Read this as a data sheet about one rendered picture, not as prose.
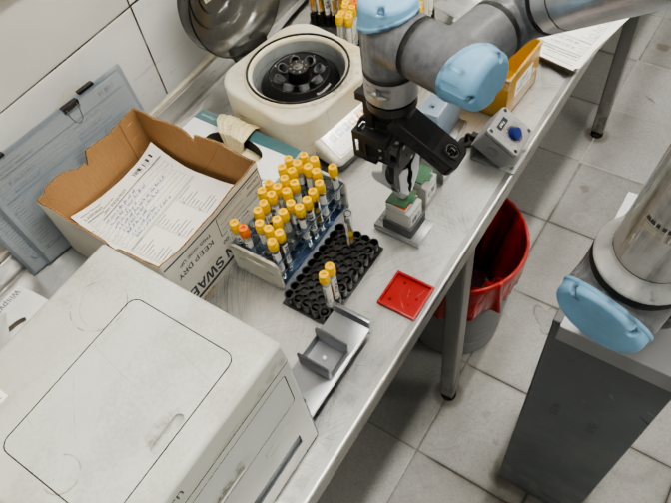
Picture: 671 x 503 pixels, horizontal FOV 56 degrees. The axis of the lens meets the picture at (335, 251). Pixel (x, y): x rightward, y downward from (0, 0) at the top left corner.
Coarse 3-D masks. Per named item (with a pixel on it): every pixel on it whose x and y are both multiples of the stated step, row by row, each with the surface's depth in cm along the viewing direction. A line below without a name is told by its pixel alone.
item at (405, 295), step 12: (396, 276) 105; (408, 276) 104; (396, 288) 104; (408, 288) 103; (420, 288) 103; (432, 288) 102; (384, 300) 103; (396, 300) 102; (408, 300) 102; (420, 300) 102; (396, 312) 101; (408, 312) 101
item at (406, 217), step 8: (416, 200) 105; (392, 208) 104; (400, 208) 104; (408, 208) 104; (416, 208) 105; (392, 216) 106; (400, 216) 105; (408, 216) 103; (416, 216) 106; (400, 224) 107; (408, 224) 105
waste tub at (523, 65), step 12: (528, 48) 122; (540, 48) 121; (516, 60) 126; (528, 60) 117; (516, 72) 115; (528, 72) 121; (504, 84) 115; (516, 84) 118; (528, 84) 125; (504, 96) 118; (516, 96) 122; (492, 108) 122
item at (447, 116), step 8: (432, 96) 114; (424, 104) 113; (432, 104) 113; (440, 104) 113; (448, 104) 114; (424, 112) 112; (432, 112) 112; (440, 112) 112; (448, 112) 115; (456, 112) 120; (432, 120) 112; (440, 120) 113; (448, 120) 117; (456, 120) 121; (464, 120) 122; (448, 128) 119; (456, 128) 121; (456, 136) 120
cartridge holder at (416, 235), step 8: (384, 216) 108; (424, 216) 109; (376, 224) 110; (384, 224) 109; (392, 224) 107; (416, 224) 107; (424, 224) 109; (432, 224) 109; (384, 232) 110; (392, 232) 109; (400, 232) 108; (408, 232) 106; (416, 232) 108; (424, 232) 108; (408, 240) 108; (416, 240) 107; (424, 240) 108
